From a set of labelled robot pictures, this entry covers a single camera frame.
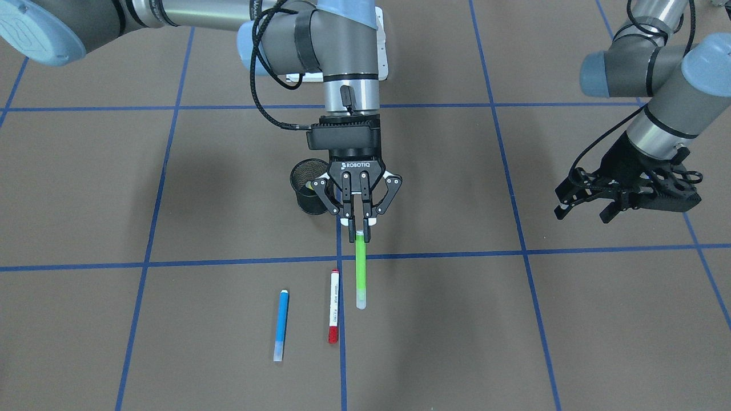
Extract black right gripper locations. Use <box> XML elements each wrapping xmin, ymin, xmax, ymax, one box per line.
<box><xmin>312</xmin><ymin>150</ymin><xmax>404</xmax><ymax>244</ymax></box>

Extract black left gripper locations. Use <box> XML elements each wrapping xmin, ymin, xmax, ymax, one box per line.
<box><xmin>554</xmin><ymin>132</ymin><xmax>645</xmax><ymax>224</ymax></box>

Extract black mesh pen cup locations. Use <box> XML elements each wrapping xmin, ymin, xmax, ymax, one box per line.
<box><xmin>290</xmin><ymin>158</ymin><xmax>329</xmax><ymax>215</ymax></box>

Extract green highlighter pen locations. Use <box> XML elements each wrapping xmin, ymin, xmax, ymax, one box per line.
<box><xmin>355</xmin><ymin>231</ymin><xmax>367</xmax><ymax>310</ymax></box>

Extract red white marker pen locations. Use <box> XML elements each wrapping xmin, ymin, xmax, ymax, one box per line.
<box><xmin>327</xmin><ymin>269</ymin><xmax>340</xmax><ymax>344</ymax></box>

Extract blue highlighter pen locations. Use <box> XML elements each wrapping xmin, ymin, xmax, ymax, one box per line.
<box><xmin>272</xmin><ymin>289</ymin><xmax>290</xmax><ymax>362</ymax></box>

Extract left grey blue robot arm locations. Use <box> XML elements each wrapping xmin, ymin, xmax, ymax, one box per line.
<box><xmin>554</xmin><ymin>1</ymin><xmax>730</xmax><ymax>223</ymax></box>

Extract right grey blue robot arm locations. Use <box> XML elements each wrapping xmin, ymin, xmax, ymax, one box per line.
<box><xmin>1</xmin><ymin>1</ymin><xmax>402</xmax><ymax>244</ymax></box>

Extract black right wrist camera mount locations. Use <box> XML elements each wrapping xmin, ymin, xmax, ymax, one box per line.
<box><xmin>306</xmin><ymin>114</ymin><xmax>381</xmax><ymax>159</ymax></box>

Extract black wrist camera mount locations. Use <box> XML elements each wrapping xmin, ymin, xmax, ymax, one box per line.
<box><xmin>306</xmin><ymin>114</ymin><xmax>381</xmax><ymax>159</ymax></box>
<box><xmin>636</xmin><ymin>143</ymin><xmax>704</xmax><ymax>212</ymax></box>

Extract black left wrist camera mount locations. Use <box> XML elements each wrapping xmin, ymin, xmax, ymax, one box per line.
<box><xmin>636</xmin><ymin>143</ymin><xmax>704</xmax><ymax>212</ymax></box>

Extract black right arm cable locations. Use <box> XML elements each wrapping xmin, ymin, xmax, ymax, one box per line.
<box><xmin>249</xmin><ymin>0</ymin><xmax>318</xmax><ymax>132</ymax></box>

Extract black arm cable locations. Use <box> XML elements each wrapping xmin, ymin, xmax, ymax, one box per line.
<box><xmin>569</xmin><ymin>0</ymin><xmax>695</xmax><ymax>183</ymax></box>
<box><xmin>249</xmin><ymin>0</ymin><xmax>318</xmax><ymax>132</ymax></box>

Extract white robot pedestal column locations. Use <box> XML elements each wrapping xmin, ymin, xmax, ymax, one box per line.
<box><xmin>285</xmin><ymin>6</ymin><xmax>389</xmax><ymax>83</ymax></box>

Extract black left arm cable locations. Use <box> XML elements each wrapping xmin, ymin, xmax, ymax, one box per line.
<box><xmin>569</xmin><ymin>0</ymin><xmax>695</xmax><ymax>183</ymax></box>

